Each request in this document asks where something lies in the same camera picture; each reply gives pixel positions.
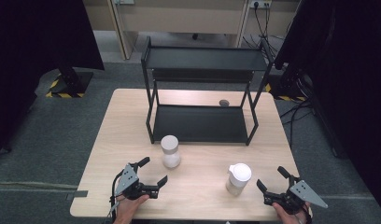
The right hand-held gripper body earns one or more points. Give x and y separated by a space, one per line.
303 193

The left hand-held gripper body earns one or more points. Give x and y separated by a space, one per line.
127 180

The clear jar with white lid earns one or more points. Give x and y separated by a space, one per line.
238 179

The black two-tier metal rack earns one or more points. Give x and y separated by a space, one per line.
201 124

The person's left hand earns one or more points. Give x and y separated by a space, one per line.
129 208

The person's right hand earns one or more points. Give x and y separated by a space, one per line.
285 216

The black stand base striped tape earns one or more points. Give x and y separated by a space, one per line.
70 84
288 88

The grey round table grommet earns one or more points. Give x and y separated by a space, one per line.
224 103

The black curtain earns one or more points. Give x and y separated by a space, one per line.
344 77
30 46

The white wall socket strip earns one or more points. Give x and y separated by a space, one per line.
260 3

